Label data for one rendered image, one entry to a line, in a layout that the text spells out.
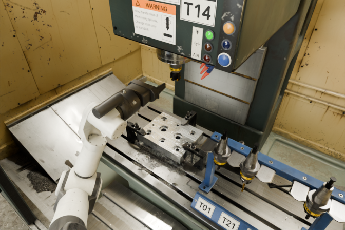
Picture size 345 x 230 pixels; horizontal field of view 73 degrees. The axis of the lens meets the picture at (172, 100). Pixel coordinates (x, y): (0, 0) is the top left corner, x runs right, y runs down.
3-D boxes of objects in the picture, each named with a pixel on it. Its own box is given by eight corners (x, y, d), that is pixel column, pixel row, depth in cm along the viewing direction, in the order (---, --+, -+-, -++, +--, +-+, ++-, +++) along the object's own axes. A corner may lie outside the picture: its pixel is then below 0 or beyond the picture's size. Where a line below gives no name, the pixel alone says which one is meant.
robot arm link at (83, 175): (112, 142, 78) (95, 182, 85) (81, 134, 75) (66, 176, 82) (109, 165, 69) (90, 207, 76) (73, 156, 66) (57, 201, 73)
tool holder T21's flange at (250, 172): (261, 169, 83) (263, 165, 81) (251, 179, 79) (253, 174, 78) (246, 158, 86) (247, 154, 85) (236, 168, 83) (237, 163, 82)
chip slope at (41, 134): (80, 207, 131) (68, 179, 116) (21, 152, 163) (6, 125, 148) (172, 122, 189) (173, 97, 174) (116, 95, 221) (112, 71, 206)
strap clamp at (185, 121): (184, 137, 137) (185, 118, 128) (179, 135, 138) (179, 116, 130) (195, 125, 145) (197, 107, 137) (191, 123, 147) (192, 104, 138)
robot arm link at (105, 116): (135, 125, 76) (110, 146, 68) (111, 107, 79) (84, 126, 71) (140, 100, 68) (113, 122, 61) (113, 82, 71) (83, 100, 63)
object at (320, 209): (330, 203, 72) (333, 198, 71) (324, 217, 69) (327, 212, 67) (309, 190, 76) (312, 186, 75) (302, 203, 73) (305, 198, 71)
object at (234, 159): (237, 170, 82) (238, 168, 81) (224, 163, 84) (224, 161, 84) (245, 157, 86) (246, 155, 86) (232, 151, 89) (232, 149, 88)
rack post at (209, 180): (208, 194, 108) (215, 151, 90) (197, 188, 110) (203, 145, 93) (217, 179, 114) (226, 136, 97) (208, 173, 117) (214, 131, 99)
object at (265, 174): (269, 186, 76) (269, 185, 76) (253, 178, 79) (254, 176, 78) (275, 172, 81) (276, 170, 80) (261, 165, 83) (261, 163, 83)
